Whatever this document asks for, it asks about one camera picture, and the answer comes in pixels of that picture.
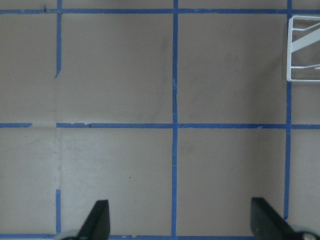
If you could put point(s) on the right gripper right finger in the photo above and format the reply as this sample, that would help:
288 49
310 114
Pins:
267 224

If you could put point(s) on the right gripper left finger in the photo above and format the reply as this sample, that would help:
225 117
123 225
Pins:
97 225

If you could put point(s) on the white wire cup rack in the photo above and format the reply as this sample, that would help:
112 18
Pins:
303 44

